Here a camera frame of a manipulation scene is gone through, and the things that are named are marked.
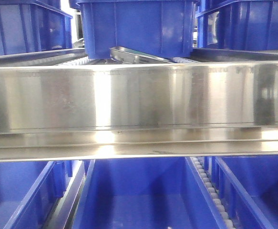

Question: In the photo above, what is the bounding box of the stainless steel shelf front rail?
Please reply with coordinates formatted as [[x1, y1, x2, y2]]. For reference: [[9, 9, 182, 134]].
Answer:
[[0, 61, 278, 162]]

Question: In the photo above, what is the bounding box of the blue bin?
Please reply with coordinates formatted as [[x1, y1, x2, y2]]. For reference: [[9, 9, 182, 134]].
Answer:
[[196, 0, 278, 51], [76, 0, 196, 59], [0, 0, 72, 56], [0, 161, 72, 229], [203, 156, 278, 229], [72, 157, 226, 229]]

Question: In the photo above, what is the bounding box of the blue bin lower centre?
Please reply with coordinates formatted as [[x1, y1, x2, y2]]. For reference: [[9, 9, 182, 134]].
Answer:
[[72, 157, 226, 229]]

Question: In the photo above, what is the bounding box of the blue bin upper right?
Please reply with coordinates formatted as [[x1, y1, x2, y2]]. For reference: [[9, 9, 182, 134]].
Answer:
[[196, 0, 278, 51]]

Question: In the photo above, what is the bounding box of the steel divider rail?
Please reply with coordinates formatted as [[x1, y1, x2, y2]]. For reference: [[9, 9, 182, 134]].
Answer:
[[110, 46, 174, 64]]

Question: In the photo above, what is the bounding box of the lower white roller track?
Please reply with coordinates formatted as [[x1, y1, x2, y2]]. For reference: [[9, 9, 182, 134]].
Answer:
[[190, 156, 235, 229]]

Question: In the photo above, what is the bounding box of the blue bin lower left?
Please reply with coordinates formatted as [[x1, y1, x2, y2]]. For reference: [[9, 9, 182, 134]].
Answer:
[[0, 161, 72, 229]]

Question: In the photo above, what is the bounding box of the blue bin upper left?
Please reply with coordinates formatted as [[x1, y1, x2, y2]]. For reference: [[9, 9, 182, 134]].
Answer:
[[0, 0, 72, 56]]

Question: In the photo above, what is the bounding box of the blue bin upper centre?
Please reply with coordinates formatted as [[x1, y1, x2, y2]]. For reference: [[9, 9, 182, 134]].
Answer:
[[76, 0, 196, 59]]

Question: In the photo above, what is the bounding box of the blue bin lower right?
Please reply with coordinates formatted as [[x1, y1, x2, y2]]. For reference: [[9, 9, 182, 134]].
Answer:
[[203, 156, 278, 229]]

